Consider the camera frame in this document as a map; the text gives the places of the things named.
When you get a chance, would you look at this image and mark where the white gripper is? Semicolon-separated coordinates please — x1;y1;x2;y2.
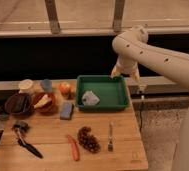
110;56;140;83

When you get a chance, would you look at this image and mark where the blue sponge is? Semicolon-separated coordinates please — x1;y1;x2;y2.
60;102;74;120

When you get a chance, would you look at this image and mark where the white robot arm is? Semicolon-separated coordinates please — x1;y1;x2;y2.
111;26;189;171

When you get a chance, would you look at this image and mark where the green plastic tray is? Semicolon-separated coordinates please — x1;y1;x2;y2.
75;75;129;112

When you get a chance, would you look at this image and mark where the crumpled grey cloth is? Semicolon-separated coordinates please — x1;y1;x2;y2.
82;91;100;106

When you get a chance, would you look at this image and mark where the red apple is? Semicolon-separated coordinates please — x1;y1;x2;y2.
58;82;71;96

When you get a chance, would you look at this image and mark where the metal fork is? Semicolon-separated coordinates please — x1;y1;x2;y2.
108;122;113;152

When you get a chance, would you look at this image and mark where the dark grape bunch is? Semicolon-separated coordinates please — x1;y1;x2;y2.
77;126;100;153

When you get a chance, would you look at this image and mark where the blue cup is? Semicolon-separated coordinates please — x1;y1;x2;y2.
40;79;52;92

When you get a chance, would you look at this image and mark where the white cup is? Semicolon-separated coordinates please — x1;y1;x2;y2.
18;79;34;94

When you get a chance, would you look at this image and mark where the dark brown bowl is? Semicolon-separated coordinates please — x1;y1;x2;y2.
4;93;33;115

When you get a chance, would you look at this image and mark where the black handled can opener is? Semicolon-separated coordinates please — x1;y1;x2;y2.
12;120;43;158

